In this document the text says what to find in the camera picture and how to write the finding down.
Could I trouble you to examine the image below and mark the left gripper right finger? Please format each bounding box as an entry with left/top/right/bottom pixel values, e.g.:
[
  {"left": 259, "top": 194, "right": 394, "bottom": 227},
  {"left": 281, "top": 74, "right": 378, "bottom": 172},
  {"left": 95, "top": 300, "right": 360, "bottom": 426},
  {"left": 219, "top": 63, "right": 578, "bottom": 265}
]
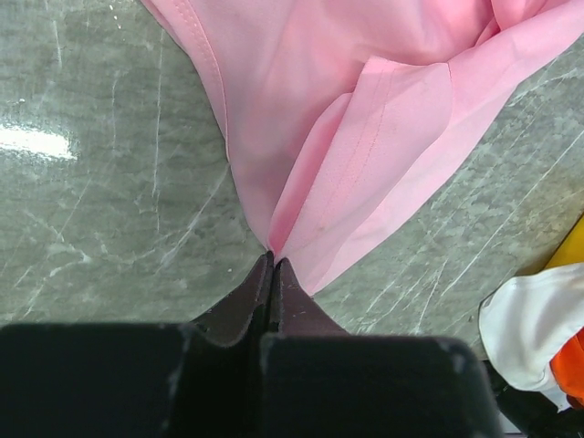
[{"left": 268, "top": 258, "right": 349, "bottom": 337}]

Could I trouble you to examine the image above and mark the pink t shirt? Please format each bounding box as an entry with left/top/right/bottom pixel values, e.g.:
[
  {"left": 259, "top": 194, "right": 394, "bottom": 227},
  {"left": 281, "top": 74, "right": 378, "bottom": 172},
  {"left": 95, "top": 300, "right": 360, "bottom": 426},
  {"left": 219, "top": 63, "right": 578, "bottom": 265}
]
[{"left": 146, "top": 1, "right": 583, "bottom": 293}]

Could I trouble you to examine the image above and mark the orange t shirt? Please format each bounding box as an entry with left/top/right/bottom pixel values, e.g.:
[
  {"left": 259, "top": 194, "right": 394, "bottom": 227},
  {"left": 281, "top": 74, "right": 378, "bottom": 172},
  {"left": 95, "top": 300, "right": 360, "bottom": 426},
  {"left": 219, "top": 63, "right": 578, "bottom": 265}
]
[{"left": 550, "top": 329, "right": 584, "bottom": 410}]

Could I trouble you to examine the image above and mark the yellow plastic bin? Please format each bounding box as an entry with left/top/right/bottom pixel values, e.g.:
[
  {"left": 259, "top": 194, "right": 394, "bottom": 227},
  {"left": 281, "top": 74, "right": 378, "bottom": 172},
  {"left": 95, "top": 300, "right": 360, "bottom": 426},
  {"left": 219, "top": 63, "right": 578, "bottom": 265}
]
[{"left": 544, "top": 216, "right": 584, "bottom": 270}]

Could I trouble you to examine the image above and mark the white t shirt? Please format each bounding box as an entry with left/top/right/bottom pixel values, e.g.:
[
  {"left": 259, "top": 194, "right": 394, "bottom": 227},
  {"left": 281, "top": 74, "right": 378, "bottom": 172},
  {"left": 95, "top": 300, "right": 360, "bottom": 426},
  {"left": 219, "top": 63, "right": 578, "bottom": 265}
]
[{"left": 478, "top": 263, "right": 583, "bottom": 391}]

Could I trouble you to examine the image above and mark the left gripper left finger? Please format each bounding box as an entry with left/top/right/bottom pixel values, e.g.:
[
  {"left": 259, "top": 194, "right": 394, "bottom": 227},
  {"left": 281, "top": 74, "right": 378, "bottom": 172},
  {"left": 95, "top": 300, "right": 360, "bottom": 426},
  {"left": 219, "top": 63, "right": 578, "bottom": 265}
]
[{"left": 191, "top": 253, "right": 274, "bottom": 349}]

